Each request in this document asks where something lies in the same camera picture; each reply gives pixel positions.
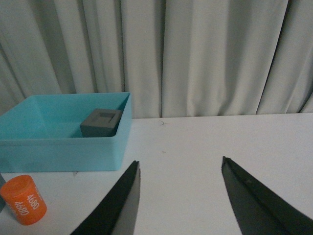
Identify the orange cylinder part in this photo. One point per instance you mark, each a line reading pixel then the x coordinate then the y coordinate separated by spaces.
pixel 24 199

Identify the white pleated curtain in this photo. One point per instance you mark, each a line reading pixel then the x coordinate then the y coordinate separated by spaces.
pixel 178 58

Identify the blue plastic box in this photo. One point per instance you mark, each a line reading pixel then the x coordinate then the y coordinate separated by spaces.
pixel 42 134

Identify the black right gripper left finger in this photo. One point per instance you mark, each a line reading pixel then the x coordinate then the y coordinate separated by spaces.
pixel 116 214

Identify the gray block with square hole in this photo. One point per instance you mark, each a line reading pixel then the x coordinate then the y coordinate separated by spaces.
pixel 101 123

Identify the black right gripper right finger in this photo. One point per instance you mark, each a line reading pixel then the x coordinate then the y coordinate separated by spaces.
pixel 258 210

